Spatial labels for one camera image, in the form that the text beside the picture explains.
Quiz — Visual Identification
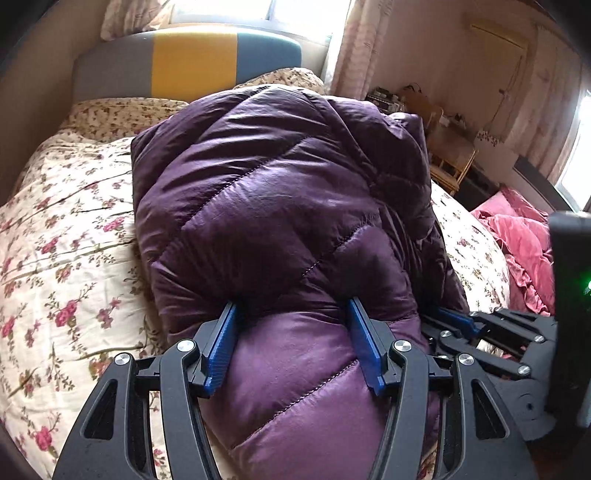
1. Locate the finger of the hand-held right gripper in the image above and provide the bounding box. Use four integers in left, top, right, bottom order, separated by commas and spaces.
435, 307, 560, 343
421, 318, 555, 381

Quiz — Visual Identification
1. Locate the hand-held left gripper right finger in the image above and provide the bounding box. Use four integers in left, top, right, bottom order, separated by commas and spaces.
346, 296, 539, 480

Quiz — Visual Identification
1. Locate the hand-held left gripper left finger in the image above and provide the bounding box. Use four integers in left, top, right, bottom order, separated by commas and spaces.
53, 301, 241, 480

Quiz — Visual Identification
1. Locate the purple puffer jacket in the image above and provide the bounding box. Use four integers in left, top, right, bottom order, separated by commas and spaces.
130, 84, 470, 480

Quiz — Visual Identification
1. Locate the pink blanket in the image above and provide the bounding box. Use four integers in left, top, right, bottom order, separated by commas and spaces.
470, 185, 557, 315

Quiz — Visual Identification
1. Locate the dark wooden headboard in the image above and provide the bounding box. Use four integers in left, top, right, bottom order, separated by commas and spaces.
512, 156, 570, 214

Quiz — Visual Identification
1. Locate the small window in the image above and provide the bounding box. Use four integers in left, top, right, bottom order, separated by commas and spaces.
554, 88, 591, 209

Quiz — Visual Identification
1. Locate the wooden chair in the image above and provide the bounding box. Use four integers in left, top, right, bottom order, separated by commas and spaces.
428, 124, 477, 195

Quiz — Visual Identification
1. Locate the floral quilt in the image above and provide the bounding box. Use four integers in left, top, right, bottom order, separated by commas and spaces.
0, 67, 511, 480

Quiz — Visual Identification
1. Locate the cluttered side table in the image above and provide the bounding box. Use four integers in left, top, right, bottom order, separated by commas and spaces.
367, 84, 419, 112

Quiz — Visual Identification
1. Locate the beige door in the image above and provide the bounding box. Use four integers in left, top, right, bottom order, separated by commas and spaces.
465, 13, 528, 136

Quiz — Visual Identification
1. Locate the grey yellow blue headboard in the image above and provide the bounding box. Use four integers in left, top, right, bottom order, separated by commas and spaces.
71, 23, 304, 105

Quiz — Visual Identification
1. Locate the large window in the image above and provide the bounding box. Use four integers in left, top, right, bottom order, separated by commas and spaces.
168, 0, 336, 38

